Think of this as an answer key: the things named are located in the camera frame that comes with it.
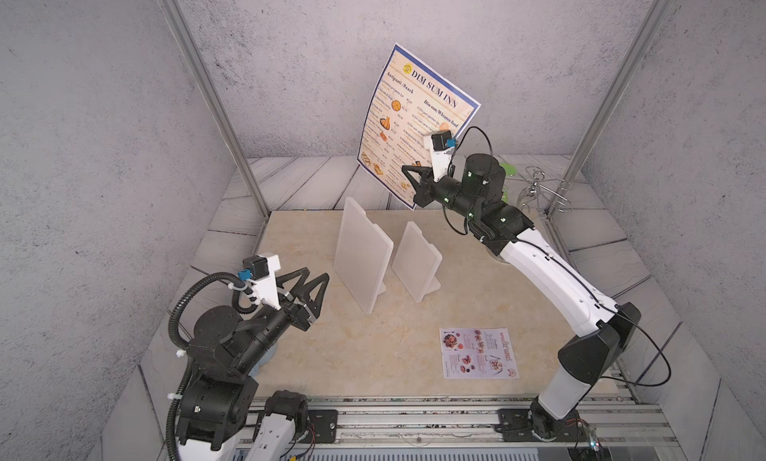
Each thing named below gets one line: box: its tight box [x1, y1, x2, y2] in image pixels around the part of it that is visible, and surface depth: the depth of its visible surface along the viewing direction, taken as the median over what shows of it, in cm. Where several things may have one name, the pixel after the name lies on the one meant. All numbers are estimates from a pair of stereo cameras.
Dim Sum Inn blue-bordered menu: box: [357, 42, 482, 210], surface depth 61 cm
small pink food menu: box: [438, 327, 520, 380], surface depth 87 cm
